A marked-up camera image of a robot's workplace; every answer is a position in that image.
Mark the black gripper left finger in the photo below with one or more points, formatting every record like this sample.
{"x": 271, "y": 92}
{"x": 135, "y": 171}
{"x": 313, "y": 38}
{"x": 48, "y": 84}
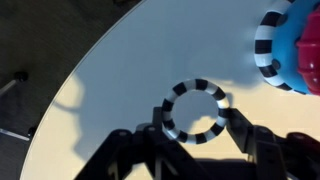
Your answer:
{"x": 133, "y": 156}

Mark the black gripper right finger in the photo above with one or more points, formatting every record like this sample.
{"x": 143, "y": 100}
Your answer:
{"x": 283, "y": 160}

